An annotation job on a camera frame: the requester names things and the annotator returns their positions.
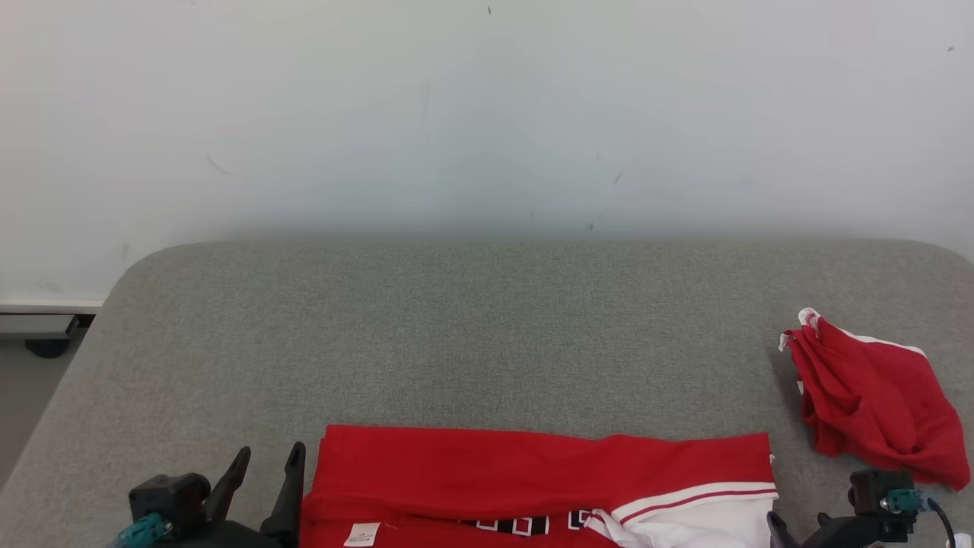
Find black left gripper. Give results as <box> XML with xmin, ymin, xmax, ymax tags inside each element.
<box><xmin>152</xmin><ymin>441</ymin><xmax>307</xmax><ymax>548</ymax></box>

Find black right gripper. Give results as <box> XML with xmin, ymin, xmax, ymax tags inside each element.
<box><xmin>766</xmin><ymin>511</ymin><xmax>918</xmax><ymax>548</ymax></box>

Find red shorts with white trim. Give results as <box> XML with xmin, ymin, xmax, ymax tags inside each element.
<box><xmin>778</xmin><ymin>307</ymin><xmax>972</xmax><ymax>492</ymax></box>

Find red jersey with white sleeves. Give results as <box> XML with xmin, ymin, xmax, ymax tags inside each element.
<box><xmin>299</xmin><ymin>424</ymin><xmax>779</xmax><ymax>548</ymax></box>

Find grey metal rail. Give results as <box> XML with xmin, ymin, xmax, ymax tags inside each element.
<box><xmin>0</xmin><ymin>314</ymin><xmax>79</xmax><ymax>339</ymax></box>

